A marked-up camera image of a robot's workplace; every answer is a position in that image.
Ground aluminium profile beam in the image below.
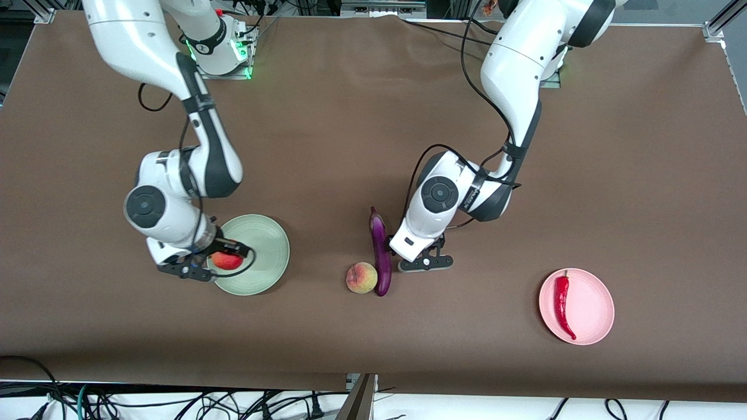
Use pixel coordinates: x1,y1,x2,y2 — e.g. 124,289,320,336
336,373,378,420

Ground brown table cover sheet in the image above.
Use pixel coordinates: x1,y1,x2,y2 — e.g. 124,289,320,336
0,10,747,403

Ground pink round plate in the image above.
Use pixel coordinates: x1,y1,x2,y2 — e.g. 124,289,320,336
538,268,615,346

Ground long purple eggplant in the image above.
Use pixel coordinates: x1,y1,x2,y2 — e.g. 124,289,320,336
369,206,393,297

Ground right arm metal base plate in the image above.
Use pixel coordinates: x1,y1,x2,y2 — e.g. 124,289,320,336
196,26,253,81

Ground red pomegranate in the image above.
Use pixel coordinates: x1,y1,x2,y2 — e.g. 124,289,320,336
211,251,243,271

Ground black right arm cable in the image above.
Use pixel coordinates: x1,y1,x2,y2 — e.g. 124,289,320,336
138,83,257,282

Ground yellow pink peach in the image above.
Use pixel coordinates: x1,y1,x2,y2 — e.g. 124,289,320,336
346,262,378,294

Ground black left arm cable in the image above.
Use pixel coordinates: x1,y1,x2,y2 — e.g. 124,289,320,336
403,0,523,231

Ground looping black floor cable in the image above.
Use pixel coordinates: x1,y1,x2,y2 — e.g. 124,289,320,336
0,355,60,420

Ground red chili pepper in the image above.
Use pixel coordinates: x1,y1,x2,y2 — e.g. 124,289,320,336
554,269,577,341

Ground aluminium frame corner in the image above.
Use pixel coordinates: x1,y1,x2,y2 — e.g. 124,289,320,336
703,0,747,44
26,0,57,24

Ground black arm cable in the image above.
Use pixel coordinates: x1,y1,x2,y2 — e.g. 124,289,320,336
403,0,523,231
138,83,257,282

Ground pale green round plate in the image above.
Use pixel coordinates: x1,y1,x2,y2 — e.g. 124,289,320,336
207,214,291,296

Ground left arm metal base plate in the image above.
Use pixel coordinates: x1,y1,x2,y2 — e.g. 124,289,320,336
540,58,562,89

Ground grey metal box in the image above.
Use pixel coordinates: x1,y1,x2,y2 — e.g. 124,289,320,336
340,0,427,18

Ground tangled black floor cables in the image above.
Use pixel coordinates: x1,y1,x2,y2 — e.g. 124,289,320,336
88,390,327,420

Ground long thin black cable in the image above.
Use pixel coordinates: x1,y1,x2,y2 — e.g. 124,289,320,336
403,19,494,46

